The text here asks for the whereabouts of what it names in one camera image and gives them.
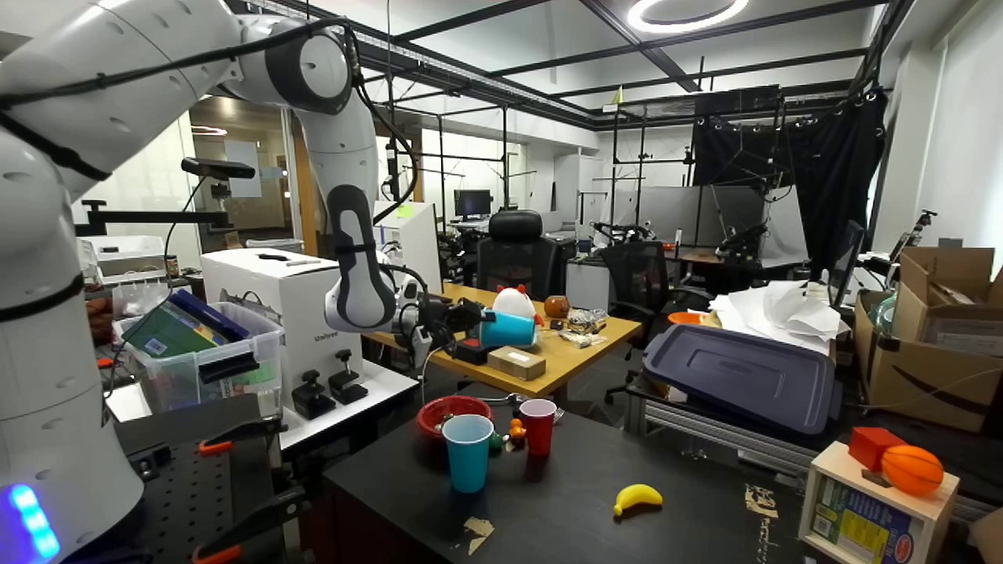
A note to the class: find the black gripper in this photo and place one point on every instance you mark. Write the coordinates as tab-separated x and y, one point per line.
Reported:
441	317

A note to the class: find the blue cup with toys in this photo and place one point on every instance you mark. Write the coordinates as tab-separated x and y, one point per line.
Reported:
509	329

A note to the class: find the orange toy piece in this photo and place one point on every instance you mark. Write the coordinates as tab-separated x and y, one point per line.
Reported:
519	431

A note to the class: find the green toy egg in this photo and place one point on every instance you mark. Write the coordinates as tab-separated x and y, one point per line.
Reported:
496	442

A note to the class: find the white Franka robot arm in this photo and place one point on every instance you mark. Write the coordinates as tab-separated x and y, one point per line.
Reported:
103	94

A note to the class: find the red plastic bowl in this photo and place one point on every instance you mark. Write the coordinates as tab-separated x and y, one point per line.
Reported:
430	412

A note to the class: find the red plastic cup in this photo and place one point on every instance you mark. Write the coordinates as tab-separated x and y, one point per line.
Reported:
538	434

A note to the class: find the empty blue plastic cup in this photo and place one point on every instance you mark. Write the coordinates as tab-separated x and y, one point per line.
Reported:
469	459

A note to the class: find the orange bowl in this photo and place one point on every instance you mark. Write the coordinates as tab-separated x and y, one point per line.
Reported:
683	317

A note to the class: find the black box with red label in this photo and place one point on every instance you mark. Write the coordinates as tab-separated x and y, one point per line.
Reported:
471	352

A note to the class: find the white plush chicken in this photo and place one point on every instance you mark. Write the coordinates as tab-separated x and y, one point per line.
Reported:
514	301

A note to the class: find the small brown cardboard box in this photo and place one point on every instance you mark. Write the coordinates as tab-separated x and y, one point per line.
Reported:
519	365

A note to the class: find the brown toy football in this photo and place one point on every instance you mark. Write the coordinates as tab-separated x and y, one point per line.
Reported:
554	311

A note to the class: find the white backed monitor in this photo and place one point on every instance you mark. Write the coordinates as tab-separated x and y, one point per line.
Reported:
417	244

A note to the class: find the clear glass object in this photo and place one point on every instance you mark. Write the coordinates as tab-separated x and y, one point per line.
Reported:
584	328

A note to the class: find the light wooden desk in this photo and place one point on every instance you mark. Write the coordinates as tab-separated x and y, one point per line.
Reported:
584	350

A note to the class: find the white shelf board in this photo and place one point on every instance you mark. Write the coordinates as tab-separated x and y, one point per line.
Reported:
376	391

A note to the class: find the small dark background monitor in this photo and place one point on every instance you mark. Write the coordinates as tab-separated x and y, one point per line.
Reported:
471	206

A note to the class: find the black clamp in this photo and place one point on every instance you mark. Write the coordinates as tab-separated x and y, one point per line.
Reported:
350	379
311	397

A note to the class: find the black mesh office chair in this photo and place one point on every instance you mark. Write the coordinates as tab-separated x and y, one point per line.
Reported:
638	276

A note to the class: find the white cardboard equipment box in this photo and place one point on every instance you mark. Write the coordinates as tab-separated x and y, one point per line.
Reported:
283	301

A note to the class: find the beige paper scrap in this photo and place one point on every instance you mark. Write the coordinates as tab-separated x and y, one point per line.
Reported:
478	532

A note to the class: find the yellow toy banana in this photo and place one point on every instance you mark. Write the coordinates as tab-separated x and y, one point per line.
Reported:
638	495

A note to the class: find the dark blue bin lid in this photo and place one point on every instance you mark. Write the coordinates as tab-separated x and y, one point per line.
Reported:
741	377

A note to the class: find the clear plastic storage bin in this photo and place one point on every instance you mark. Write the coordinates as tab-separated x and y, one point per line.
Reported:
193	377

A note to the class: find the white crumpled cloth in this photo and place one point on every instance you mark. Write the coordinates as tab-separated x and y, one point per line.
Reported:
778	314

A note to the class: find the green book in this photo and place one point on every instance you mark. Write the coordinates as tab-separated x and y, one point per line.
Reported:
166	332

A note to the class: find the beige tape residue strip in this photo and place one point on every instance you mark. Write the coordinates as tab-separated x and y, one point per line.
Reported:
760	501

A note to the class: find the grey pegboard panel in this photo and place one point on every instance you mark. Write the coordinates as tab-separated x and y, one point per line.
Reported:
175	489

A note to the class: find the black curtain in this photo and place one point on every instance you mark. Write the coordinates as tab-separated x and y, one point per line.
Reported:
824	158

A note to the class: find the red toy block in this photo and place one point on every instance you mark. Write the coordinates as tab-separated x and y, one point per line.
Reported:
865	442

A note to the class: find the open cardboard shipping box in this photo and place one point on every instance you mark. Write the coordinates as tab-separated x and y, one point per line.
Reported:
929	354

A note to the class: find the brown cardboard sheet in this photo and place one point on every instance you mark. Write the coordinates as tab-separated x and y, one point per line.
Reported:
989	538

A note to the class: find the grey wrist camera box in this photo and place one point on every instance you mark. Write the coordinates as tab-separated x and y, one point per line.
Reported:
417	336

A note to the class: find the black camera on boom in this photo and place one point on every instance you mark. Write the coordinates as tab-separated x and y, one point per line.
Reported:
218	167

